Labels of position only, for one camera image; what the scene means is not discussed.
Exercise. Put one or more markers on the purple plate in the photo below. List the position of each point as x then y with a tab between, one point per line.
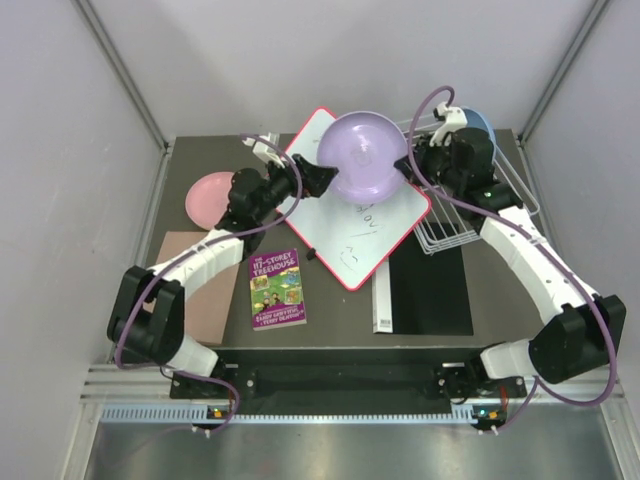
363	146

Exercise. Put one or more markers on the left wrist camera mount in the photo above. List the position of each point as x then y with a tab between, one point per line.
264	152

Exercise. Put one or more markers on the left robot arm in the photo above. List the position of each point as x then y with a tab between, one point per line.
148	317

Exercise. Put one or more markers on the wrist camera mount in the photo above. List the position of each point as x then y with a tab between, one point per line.
264	152
452	118

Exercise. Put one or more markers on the aluminium front rail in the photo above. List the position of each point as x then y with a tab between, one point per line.
161	395

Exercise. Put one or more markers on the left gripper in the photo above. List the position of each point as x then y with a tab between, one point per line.
316	178

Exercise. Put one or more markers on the blue plate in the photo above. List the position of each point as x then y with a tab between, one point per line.
480	122

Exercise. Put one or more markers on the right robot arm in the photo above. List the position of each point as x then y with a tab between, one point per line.
581	329

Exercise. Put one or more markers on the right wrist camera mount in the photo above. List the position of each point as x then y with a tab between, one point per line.
452	118

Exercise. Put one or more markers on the red-framed whiteboard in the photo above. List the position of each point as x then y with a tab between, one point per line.
351	240

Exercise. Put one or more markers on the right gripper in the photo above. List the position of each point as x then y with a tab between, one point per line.
423	150

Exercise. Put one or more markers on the white wire dish rack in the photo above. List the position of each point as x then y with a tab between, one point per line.
444	227

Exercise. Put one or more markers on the black flat box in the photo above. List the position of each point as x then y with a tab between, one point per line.
415	293

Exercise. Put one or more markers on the brown cardboard sheet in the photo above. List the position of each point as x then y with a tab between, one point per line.
206	310

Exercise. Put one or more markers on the purple treehouse book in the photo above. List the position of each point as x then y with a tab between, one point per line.
276	293

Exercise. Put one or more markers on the pink plate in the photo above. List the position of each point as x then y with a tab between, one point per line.
207	199

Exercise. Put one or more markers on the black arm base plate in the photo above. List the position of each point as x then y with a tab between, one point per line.
432	372

